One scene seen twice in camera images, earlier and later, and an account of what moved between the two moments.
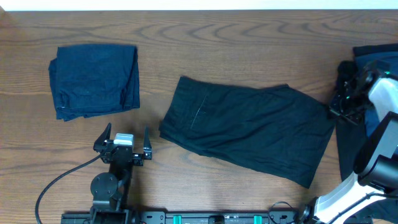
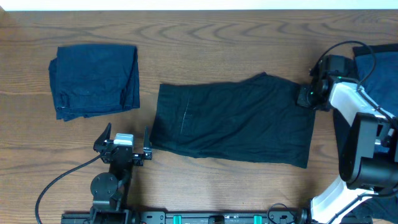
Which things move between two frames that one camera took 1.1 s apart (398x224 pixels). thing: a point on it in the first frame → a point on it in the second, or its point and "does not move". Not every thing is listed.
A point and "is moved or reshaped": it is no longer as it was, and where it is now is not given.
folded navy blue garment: x=89 y=79 does not move
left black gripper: x=102 y=146 does not move
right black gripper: x=334 y=108 → x=301 y=98
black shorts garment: x=276 y=129 is moved or reshaped
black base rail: x=209 y=217 does not move
